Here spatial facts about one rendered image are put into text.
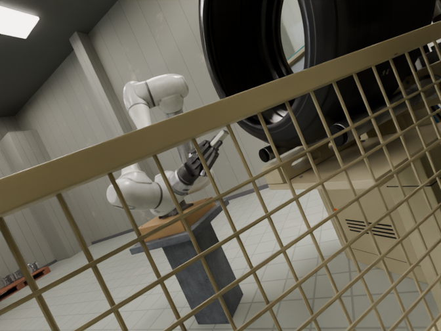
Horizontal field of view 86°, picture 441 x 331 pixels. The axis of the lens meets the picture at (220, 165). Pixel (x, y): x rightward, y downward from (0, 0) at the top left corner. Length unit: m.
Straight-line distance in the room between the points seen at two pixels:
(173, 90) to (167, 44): 4.04
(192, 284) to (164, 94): 1.14
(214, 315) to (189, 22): 4.55
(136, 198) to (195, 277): 0.90
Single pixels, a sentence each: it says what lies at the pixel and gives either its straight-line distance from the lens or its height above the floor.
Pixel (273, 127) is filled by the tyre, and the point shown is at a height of 0.97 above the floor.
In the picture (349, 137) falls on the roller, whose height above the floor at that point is 0.89.
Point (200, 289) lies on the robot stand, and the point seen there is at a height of 0.24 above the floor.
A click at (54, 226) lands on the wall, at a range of 8.25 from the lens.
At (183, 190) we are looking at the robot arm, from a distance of 0.91.
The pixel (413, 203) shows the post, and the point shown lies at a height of 0.56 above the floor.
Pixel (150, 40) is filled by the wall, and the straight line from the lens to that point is 5.53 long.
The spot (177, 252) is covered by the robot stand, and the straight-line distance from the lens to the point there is 1.59.
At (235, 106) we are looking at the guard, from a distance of 0.18.
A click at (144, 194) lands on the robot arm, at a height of 0.94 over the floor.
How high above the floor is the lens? 0.96
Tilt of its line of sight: 3 degrees down
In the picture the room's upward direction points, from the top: 24 degrees counter-clockwise
